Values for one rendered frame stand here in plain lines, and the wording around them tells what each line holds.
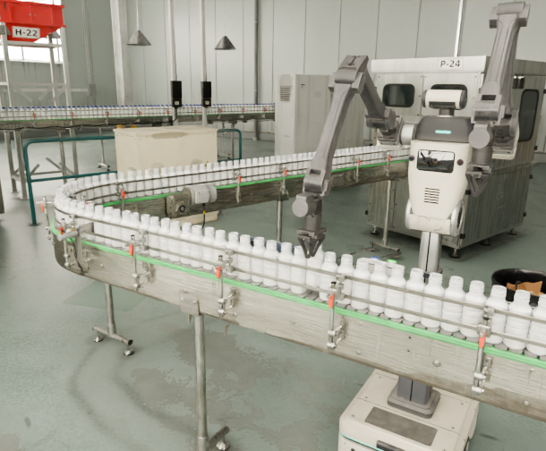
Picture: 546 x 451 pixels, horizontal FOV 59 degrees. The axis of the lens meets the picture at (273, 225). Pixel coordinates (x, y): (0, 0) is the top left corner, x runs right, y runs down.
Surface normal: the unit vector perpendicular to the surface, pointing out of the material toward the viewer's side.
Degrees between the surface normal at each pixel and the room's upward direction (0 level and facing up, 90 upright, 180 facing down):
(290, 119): 90
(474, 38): 90
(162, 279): 90
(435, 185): 90
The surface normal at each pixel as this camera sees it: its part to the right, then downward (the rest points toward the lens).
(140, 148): 0.65, 0.22
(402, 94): -0.76, 0.17
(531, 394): -0.52, 0.22
